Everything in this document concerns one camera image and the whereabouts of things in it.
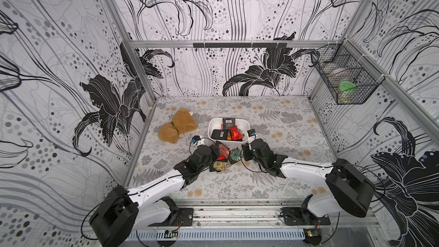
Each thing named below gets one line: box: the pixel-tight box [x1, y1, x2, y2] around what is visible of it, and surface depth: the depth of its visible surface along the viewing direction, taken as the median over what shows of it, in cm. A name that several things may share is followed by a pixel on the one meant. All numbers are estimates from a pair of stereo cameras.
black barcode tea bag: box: [222, 117, 236, 130], surface depth 103 cm
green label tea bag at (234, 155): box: [228, 146, 241, 165], surface depth 92 cm
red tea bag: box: [216, 143, 230, 161], surface depth 85 cm
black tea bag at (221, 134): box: [210, 129, 229, 141], surface depth 100 cm
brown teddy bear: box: [157, 108, 199, 144], surface depth 97 cm
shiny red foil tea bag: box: [228, 125, 243, 142], surface depth 96 cm
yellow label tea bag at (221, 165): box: [213, 160, 232, 172], surface depth 90 cm
